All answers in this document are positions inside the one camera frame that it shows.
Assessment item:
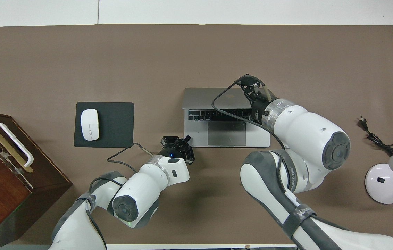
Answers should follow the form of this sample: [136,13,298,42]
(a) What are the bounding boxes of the black lamp power cable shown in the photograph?
[358,117,393,157]

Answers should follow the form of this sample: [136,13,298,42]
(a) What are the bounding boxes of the white desk lamp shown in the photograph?
[365,143,393,205]

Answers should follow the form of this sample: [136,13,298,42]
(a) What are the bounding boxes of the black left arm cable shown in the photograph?
[107,142,156,174]

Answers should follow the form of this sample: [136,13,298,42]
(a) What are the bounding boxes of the black mouse pad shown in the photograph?
[74,102,135,148]

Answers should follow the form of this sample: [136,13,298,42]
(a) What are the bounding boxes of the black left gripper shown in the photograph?
[158,135,196,165]

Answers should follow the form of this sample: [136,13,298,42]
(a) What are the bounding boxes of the brown table mat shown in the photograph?
[0,24,393,245]

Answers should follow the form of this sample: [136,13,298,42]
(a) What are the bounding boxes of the white computer mouse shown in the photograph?
[81,109,100,141]

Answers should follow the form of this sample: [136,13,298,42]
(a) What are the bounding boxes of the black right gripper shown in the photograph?
[235,74,270,124]

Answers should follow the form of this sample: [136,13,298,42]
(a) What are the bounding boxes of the silver laptop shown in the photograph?
[182,87,271,148]

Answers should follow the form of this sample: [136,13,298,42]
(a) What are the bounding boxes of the white box handle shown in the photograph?
[0,122,34,167]

